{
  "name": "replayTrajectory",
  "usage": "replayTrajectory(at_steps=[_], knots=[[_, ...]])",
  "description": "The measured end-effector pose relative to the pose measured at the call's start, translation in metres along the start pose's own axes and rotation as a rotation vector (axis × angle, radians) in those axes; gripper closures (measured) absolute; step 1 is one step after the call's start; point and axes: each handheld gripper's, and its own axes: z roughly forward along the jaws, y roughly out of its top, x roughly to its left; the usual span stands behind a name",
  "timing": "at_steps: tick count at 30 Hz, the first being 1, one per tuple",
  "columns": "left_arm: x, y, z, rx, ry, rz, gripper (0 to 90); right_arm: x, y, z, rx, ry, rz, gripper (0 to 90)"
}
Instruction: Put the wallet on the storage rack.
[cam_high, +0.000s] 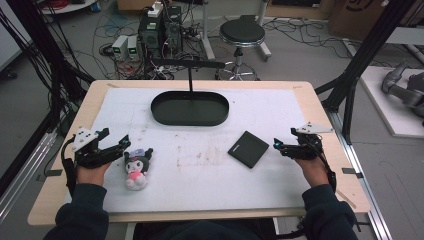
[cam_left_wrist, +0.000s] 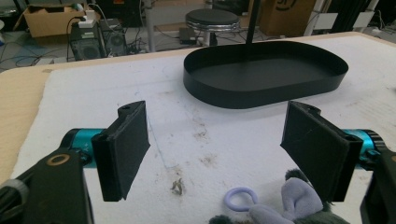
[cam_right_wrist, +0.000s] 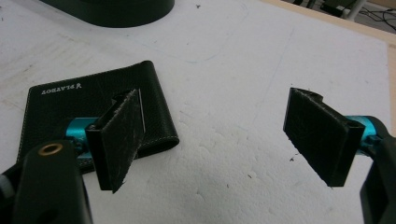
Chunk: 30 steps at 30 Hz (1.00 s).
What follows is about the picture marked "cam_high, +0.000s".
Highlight black oval tray with stand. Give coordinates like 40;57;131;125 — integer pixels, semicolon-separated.
150;58;231;127

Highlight black computer tower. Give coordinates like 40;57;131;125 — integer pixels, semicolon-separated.
137;4;184;62

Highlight black tape strip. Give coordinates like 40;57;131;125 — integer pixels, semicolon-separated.
35;168;64;183
341;167;364;179

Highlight black round stool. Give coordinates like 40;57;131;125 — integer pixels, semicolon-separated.
215;17;267;82

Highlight person's dark lap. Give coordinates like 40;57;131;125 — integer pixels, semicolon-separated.
132;218;278;240

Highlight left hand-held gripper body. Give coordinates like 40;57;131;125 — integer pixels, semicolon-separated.
71;126;123;169

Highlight white table mat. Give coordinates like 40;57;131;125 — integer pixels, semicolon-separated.
64;87;312;215

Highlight person's right hand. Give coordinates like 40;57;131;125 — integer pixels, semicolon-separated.
294;157;330;189

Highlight cardboard box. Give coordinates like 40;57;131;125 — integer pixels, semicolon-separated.
327;0;424;42

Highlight black square case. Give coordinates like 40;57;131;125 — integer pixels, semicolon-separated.
227;130;270;170

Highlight grey power supply unit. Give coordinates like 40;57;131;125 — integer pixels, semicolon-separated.
126;34;141;62
111;34;130;62

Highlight hand-held gripper cable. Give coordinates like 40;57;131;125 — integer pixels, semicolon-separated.
313;143;338;195
60;135;78;198

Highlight red cable coil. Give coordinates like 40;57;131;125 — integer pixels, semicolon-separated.
45;0;70;11

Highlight aluminium floor rail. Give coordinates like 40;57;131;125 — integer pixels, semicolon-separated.
326;109;394;240
0;130;58;224

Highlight person's left hand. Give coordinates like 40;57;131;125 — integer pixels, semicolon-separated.
76;162;113;187

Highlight white power strip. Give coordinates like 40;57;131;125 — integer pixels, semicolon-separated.
146;1;165;19

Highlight white round table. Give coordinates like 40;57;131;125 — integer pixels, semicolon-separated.
39;0;98;15

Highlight left hand-held gripper cable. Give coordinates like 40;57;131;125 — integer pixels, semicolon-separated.
60;135;78;198

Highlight tangle of floor cables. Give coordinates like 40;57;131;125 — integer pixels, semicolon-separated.
263;16;394;69

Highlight right hand-held gripper cable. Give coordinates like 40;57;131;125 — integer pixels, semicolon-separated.
313;143;338;195

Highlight white floor board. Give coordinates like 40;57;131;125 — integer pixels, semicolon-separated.
359;65;424;140

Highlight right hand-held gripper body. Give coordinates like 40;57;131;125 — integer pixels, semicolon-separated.
291;121;334;161

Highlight black metal frame post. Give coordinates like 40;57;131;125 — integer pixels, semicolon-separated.
0;0;96;198
314;0;424;145

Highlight black and pink plush doll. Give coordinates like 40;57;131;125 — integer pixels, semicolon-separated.
123;147;154;192

